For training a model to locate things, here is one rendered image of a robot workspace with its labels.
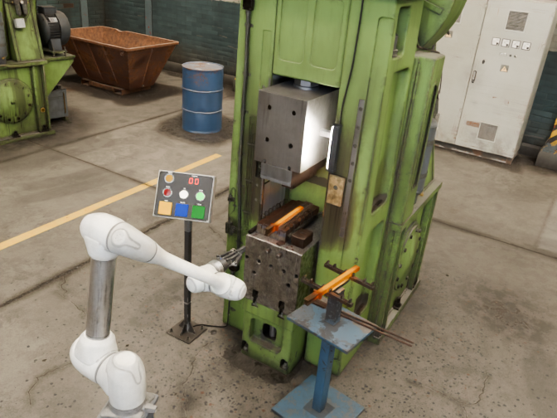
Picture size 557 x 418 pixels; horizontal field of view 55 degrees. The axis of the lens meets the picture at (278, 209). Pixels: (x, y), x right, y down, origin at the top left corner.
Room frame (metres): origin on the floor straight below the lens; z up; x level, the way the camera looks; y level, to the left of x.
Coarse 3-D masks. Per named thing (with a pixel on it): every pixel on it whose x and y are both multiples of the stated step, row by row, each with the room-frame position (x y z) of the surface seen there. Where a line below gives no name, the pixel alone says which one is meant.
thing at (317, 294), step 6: (348, 270) 2.45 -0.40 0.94; (354, 270) 2.46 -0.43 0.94; (342, 276) 2.39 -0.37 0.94; (348, 276) 2.41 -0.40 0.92; (330, 282) 2.32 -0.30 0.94; (336, 282) 2.33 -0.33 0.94; (324, 288) 2.27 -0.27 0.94; (330, 288) 2.28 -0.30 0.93; (312, 294) 2.19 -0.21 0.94; (318, 294) 2.20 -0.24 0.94; (306, 300) 2.14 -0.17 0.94; (312, 300) 2.18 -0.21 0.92
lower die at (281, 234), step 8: (280, 208) 3.04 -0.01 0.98; (288, 208) 3.03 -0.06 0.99; (304, 208) 3.03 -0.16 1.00; (312, 208) 3.06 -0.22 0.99; (272, 216) 2.92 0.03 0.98; (280, 216) 2.91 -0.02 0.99; (296, 216) 2.92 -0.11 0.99; (264, 224) 2.80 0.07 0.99; (296, 224) 2.83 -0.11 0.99; (264, 232) 2.80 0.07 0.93; (280, 232) 2.74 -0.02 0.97; (288, 232) 2.76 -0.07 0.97; (280, 240) 2.74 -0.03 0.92
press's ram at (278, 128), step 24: (264, 96) 2.83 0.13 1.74; (288, 96) 2.76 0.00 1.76; (312, 96) 2.81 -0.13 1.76; (336, 96) 3.01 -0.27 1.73; (264, 120) 2.82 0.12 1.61; (288, 120) 2.75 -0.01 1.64; (312, 120) 2.78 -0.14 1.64; (264, 144) 2.82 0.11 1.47; (288, 144) 2.75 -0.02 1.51; (312, 144) 2.81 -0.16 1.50; (288, 168) 2.75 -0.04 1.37
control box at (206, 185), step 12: (180, 180) 2.93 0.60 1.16; (204, 180) 2.93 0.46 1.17; (156, 192) 2.90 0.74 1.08; (180, 192) 2.89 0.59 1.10; (192, 192) 2.90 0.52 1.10; (204, 192) 2.90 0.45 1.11; (156, 204) 2.86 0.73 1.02; (192, 204) 2.86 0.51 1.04; (204, 204) 2.86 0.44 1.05; (168, 216) 2.83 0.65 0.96; (180, 216) 2.83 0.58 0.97; (204, 216) 2.82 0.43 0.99
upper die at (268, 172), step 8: (264, 168) 2.81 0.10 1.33; (272, 168) 2.79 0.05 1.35; (280, 168) 2.76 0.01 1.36; (312, 168) 2.96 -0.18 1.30; (264, 176) 2.81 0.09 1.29; (272, 176) 2.79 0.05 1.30; (280, 176) 2.76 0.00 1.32; (288, 176) 2.74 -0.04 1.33; (296, 176) 2.78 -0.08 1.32; (304, 176) 2.87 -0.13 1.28; (288, 184) 2.73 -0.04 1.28
